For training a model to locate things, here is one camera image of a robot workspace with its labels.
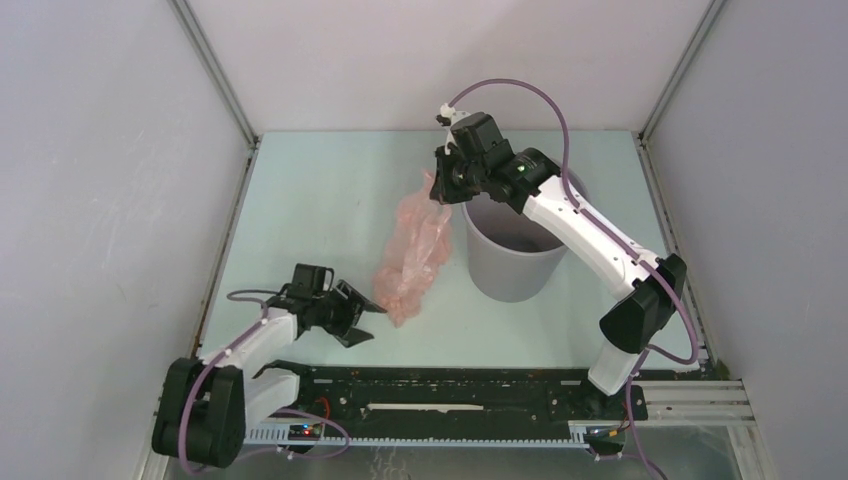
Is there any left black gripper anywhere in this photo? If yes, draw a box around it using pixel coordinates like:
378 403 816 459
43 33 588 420
311 280 384 347

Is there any pink plastic trash bag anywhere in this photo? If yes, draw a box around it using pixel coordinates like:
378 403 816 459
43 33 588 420
373 170 453 328

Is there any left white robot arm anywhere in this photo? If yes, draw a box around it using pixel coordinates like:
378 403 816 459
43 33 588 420
151 263 385 474

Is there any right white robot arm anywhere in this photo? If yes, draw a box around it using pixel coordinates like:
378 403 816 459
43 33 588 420
430 105 687 418

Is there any grey round trash bin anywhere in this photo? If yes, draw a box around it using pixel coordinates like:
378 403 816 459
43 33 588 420
461 194 569 303

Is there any small circuit board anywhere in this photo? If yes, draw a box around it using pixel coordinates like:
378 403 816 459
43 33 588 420
287 425 322 441

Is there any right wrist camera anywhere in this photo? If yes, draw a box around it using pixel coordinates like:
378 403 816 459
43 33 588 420
436 103 469 145

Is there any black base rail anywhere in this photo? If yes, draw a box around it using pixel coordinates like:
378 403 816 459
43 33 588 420
254 362 647 442

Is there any white toothed cable tray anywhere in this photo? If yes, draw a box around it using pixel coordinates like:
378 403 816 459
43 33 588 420
244 422 588 448

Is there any right aluminium frame post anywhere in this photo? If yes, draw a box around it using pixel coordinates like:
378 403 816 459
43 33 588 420
638 0 730 145

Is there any aluminium frame post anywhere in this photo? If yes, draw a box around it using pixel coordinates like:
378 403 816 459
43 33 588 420
167 0 259 149
638 0 730 145

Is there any left aluminium frame post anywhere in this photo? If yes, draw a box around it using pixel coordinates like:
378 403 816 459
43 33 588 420
167 0 259 149

